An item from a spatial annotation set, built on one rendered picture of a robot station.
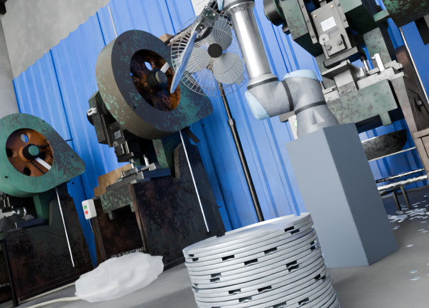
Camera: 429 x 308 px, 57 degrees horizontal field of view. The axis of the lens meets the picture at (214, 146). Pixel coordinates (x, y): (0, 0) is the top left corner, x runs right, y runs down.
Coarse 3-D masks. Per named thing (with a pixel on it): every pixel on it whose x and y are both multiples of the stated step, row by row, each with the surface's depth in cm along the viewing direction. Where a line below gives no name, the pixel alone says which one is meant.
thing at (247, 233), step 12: (288, 216) 95; (300, 216) 90; (240, 228) 101; (252, 228) 88; (264, 228) 82; (276, 228) 78; (204, 240) 96; (216, 240) 91; (228, 240) 82; (240, 240) 72; (192, 252) 78
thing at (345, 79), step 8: (344, 64) 184; (328, 72) 189; (336, 72) 194; (344, 72) 196; (352, 72) 195; (336, 80) 199; (344, 80) 196; (352, 80) 194; (336, 88) 199; (344, 88) 197; (352, 88) 193
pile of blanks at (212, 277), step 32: (192, 256) 80; (224, 256) 73; (256, 256) 72; (288, 256) 73; (320, 256) 82; (192, 288) 81; (224, 288) 73; (256, 288) 71; (288, 288) 71; (320, 288) 75
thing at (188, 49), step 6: (192, 36) 161; (192, 42) 168; (186, 48) 158; (192, 48) 179; (186, 54) 172; (180, 60) 157; (186, 60) 177; (180, 66) 161; (180, 72) 176; (174, 78) 160; (180, 78) 181; (174, 84) 167; (174, 90) 178
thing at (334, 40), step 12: (312, 12) 214; (324, 12) 210; (336, 12) 207; (324, 24) 210; (336, 24) 207; (324, 36) 210; (336, 36) 204; (348, 36) 204; (324, 48) 211; (336, 48) 204; (348, 48) 204
